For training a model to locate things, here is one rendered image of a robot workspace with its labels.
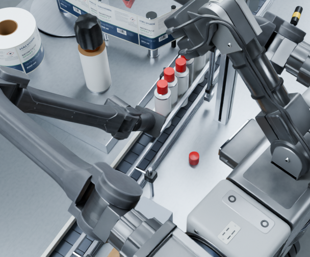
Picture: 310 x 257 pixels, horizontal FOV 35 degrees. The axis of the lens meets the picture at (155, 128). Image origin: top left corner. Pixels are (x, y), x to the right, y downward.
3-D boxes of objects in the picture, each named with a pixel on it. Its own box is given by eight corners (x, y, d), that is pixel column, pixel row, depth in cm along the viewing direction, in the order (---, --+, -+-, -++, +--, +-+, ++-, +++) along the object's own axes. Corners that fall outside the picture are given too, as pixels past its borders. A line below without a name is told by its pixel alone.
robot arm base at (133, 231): (142, 289, 81) (137, 264, 71) (108, 257, 84) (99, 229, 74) (177, 251, 84) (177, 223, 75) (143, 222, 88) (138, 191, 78)
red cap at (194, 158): (200, 158, 159) (201, 153, 157) (196, 166, 158) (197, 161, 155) (190, 154, 160) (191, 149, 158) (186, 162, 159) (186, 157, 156)
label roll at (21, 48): (49, 37, 186) (41, 7, 174) (39, 78, 174) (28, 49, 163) (-3, 35, 187) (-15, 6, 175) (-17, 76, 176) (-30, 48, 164)
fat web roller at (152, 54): (151, 47, 181) (149, 8, 165) (162, 52, 179) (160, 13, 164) (145, 55, 179) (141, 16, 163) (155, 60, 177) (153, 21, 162)
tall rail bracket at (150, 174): (139, 182, 155) (135, 156, 142) (159, 193, 153) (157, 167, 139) (133, 190, 154) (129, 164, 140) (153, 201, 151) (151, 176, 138)
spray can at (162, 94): (163, 113, 164) (161, 73, 147) (174, 122, 162) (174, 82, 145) (152, 123, 162) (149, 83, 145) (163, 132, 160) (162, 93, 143)
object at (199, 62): (194, 71, 174) (196, 28, 157) (206, 76, 172) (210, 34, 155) (186, 80, 171) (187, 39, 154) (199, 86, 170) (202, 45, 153)
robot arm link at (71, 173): (-62, 104, 97) (-43, 60, 95) (-11, 106, 109) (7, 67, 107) (100, 248, 81) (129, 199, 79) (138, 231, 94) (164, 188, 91)
